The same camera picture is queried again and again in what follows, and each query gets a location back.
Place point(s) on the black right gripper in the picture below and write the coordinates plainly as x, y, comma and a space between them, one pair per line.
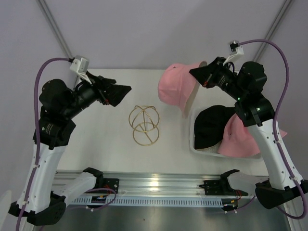
206, 75

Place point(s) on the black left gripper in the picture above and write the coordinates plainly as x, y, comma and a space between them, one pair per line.
114, 93

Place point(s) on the pink bucket hat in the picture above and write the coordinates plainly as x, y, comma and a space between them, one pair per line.
177, 87
237, 140

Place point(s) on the black bucket hat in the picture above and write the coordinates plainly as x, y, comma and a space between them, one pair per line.
209, 125

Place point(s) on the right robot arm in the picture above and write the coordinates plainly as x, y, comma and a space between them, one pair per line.
284, 183

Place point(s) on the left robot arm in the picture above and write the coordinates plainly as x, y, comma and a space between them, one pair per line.
39, 204

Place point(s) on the white plastic basket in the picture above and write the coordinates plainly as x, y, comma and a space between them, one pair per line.
212, 151

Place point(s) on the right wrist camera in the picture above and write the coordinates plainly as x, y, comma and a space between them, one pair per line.
236, 53

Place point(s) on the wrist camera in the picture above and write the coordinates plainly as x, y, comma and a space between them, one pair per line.
80, 66
236, 53

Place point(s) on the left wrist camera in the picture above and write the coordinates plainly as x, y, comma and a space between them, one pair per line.
80, 66

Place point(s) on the gold wire hat stand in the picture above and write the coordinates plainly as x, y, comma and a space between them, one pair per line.
144, 121

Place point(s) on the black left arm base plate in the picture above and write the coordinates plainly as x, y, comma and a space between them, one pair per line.
112, 183

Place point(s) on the right aluminium corner post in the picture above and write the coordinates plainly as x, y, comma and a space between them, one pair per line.
273, 28

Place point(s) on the aluminium corner post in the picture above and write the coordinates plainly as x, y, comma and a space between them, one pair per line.
42, 4
273, 28

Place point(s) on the aluminium front rail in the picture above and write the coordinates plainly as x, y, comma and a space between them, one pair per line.
160, 185

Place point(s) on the left aluminium corner post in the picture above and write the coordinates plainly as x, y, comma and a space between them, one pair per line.
42, 4

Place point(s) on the white slotted cable duct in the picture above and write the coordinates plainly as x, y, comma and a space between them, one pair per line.
155, 201

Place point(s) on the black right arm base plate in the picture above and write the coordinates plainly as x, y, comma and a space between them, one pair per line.
220, 187

